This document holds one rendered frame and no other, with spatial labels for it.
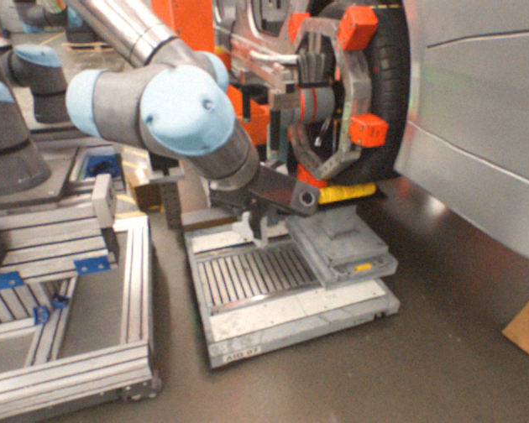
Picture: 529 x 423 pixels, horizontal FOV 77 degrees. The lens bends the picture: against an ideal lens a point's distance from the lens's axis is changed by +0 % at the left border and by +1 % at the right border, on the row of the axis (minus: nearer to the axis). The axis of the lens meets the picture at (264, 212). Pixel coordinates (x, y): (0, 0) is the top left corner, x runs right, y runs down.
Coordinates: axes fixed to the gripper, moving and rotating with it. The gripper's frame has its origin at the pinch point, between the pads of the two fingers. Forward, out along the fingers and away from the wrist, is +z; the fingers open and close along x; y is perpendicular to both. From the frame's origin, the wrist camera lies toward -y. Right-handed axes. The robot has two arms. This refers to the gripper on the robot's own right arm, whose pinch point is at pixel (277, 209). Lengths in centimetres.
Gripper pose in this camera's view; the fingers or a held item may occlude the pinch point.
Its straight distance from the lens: 61.4
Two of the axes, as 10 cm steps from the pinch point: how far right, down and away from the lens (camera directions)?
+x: -2.8, 9.4, -1.9
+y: -9.3, -2.2, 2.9
